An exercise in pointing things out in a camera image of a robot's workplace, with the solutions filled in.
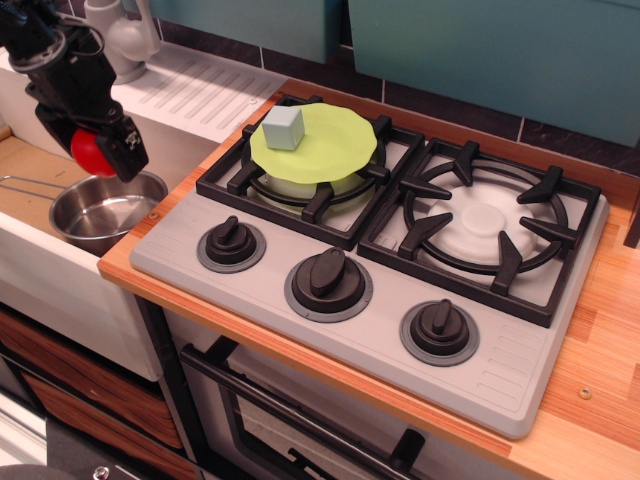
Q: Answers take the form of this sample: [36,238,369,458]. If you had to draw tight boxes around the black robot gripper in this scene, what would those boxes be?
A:
[23,44,149,183]

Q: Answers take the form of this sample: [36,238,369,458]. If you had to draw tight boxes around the red toy tomato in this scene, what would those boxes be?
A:
[70,129,116,178]

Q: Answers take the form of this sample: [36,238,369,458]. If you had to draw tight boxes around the light grey-blue cube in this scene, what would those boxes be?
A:
[261,106,305,151]

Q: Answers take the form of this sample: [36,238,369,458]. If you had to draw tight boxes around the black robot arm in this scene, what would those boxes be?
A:
[1,1,148,183]

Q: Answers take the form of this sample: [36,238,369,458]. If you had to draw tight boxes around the small steel pot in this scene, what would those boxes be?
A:
[1,172,168,256]

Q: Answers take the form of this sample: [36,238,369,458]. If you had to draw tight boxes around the white toy sink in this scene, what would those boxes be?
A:
[1,44,285,381]

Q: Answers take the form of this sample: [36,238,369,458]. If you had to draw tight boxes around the lime green plate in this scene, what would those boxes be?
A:
[249,103,378,184]

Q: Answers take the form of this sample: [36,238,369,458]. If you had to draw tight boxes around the grey toy faucet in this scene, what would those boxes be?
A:
[84,0,161,85]

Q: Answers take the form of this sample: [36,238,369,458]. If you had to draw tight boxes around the black left stove knob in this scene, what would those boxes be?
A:
[197,215,267,274]

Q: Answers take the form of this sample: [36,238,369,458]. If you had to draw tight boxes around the black stove knob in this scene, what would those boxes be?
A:
[284,247,373,323]
[400,299,480,367]
[197,215,267,274]

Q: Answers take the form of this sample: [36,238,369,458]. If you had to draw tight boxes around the black left burner grate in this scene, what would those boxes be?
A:
[196,95,426,250]

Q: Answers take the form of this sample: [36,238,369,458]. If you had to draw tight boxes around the black burner grate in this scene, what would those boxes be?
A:
[196,95,426,250]
[358,139,602,328]

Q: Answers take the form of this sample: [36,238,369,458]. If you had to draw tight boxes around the black middle stove knob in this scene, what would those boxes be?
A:
[284,247,373,323]

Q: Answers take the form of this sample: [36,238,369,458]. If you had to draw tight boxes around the wooden drawer fronts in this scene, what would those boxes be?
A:
[1,305,197,479]

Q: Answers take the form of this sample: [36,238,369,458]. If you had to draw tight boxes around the grey toy stovetop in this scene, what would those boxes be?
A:
[130,188,609,438]

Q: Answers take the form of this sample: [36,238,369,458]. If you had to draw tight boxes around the white right burner cap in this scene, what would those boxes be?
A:
[429,182,538,265]

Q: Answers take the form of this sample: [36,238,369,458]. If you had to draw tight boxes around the black right stove knob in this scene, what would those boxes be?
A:
[400,299,480,367]

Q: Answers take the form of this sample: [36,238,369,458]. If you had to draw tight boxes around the black right burner grate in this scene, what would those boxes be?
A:
[358,139,602,328]

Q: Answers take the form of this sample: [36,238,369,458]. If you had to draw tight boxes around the black oven door handle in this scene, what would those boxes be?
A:
[180,337,424,479]

